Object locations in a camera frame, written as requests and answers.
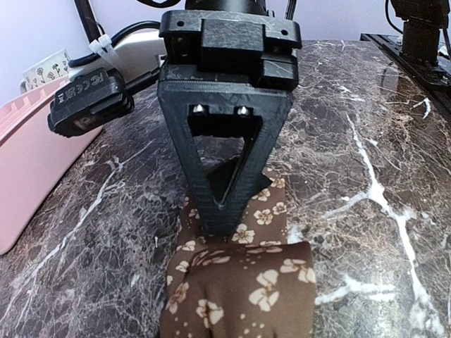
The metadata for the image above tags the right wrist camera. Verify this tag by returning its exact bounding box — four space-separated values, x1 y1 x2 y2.
47 68 135 137

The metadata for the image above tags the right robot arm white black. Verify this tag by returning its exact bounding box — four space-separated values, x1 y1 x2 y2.
48 1 302 235

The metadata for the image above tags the pink divided organizer tray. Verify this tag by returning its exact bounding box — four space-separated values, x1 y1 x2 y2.
1 77 101 254

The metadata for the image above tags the right black frame post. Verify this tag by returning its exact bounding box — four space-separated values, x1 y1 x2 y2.
73 0 101 43

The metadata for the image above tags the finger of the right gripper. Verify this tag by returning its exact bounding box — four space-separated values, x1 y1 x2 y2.
206 158 272 199
158 82 292 236

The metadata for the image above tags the white mug yellow inside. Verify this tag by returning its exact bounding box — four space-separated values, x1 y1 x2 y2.
20 49 70 92

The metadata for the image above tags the brown floral tie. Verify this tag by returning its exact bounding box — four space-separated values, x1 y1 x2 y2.
159 168 316 337

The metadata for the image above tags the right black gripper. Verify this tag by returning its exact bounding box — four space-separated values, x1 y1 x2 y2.
159 10 302 88

